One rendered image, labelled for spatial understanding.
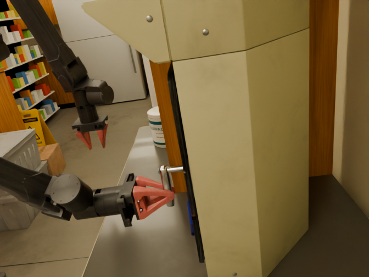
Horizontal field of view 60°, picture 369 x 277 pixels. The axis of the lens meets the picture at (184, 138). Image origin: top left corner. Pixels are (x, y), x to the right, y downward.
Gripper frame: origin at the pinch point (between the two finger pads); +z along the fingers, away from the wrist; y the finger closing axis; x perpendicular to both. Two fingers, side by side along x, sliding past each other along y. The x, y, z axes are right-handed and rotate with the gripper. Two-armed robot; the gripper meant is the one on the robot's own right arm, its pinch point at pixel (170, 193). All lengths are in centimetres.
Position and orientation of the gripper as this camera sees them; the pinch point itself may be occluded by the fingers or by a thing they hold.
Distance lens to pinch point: 64.3
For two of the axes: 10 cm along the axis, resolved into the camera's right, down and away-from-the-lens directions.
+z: 9.8, -1.5, -1.0
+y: 0.3, -4.0, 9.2
